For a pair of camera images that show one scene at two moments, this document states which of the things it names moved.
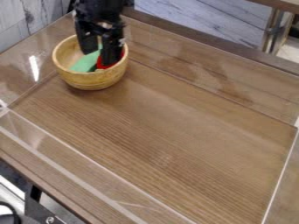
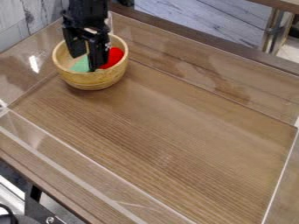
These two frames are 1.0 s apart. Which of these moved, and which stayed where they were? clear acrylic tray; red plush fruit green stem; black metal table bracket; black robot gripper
Moved: black robot gripper
Stayed: clear acrylic tray; red plush fruit green stem; black metal table bracket
